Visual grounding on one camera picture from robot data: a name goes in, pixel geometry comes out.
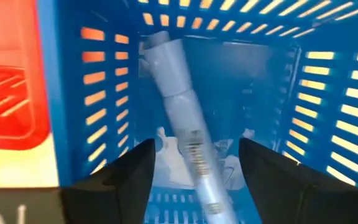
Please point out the blue plastic basket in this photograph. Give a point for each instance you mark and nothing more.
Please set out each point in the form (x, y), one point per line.
(228, 77)

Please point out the red plastic basket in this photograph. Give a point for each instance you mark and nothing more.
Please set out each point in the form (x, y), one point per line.
(5, 109)

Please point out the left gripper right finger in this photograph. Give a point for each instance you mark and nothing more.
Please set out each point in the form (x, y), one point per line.
(291, 196)

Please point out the light blue highlighter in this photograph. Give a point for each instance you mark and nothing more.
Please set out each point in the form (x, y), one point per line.
(176, 93)

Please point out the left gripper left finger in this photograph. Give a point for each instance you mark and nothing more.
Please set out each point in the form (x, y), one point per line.
(120, 193)

